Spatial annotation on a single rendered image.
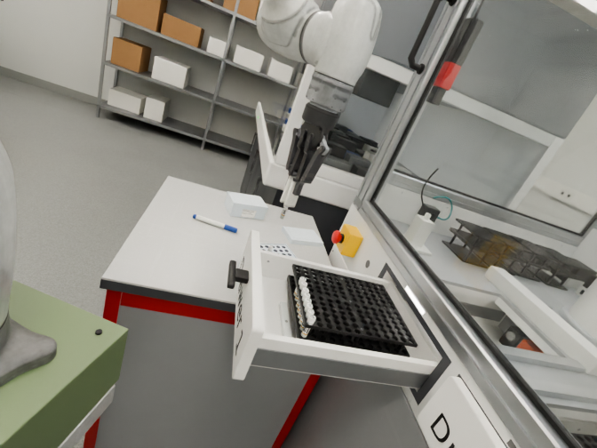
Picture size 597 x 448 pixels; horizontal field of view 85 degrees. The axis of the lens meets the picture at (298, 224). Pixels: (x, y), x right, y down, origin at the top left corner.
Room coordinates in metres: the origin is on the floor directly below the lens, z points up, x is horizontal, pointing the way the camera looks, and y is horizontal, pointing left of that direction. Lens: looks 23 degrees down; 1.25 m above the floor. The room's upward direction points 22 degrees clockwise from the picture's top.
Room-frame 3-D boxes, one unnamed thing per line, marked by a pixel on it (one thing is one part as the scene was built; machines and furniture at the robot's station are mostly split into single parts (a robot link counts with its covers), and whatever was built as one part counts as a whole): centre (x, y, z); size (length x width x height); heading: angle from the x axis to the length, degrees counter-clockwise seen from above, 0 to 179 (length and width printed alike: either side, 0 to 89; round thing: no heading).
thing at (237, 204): (1.05, 0.20, 0.79); 0.13 x 0.09 x 0.05; 125
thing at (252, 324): (0.49, 0.04, 0.87); 0.29 x 0.02 x 0.11; 17
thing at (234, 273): (0.49, 0.06, 0.91); 0.07 x 0.04 x 0.01; 17
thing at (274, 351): (0.55, -0.16, 0.86); 0.40 x 0.26 x 0.06; 107
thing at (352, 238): (0.90, -0.15, 0.88); 0.07 x 0.05 x 0.07; 17
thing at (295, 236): (1.03, -0.03, 0.77); 0.13 x 0.09 x 0.02; 123
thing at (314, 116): (0.74, 0.04, 1.16); 0.08 x 0.07 x 0.09; 41
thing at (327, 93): (0.74, 0.04, 1.23); 0.09 x 0.09 x 0.06
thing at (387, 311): (0.55, -0.15, 0.87); 0.22 x 0.18 x 0.06; 107
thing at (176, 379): (0.89, 0.14, 0.38); 0.62 x 0.58 x 0.76; 17
